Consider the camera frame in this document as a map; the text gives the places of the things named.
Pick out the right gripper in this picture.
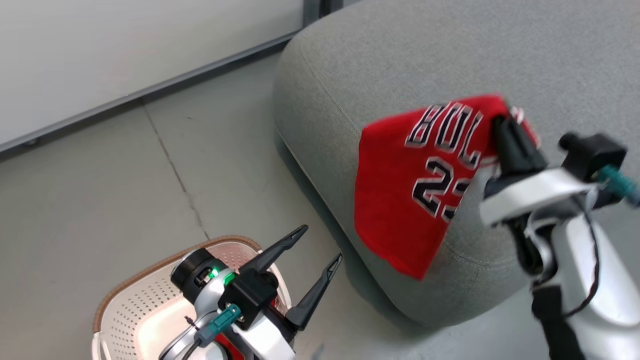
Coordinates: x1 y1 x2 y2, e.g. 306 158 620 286
478 115 601 228

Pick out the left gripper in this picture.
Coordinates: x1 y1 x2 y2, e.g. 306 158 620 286
171 225 344 360

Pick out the red basketball jersey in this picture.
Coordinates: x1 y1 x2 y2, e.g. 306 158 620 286
354 93 542 281

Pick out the white perforated laundry basket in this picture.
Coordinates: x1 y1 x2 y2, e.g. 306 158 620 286
91 235 293 360

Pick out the grey fabric sofa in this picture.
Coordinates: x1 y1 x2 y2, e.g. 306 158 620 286
272 0 640 328

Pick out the teal left camera cable plug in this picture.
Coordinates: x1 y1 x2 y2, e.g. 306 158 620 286
192 304 242 348

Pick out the teal camera cable plug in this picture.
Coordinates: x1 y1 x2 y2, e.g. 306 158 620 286
597 165 640 208
192 304 242 348

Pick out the teal right camera cable plug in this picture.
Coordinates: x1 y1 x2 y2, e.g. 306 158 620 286
597 165 640 208

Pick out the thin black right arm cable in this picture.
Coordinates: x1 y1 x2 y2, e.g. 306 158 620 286
562 197 601 318

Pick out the grey wall baseboard strip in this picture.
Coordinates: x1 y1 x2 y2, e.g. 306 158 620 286
0 31 304 161

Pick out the dark vertical wall post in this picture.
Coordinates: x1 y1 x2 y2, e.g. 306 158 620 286
302 0 346 25

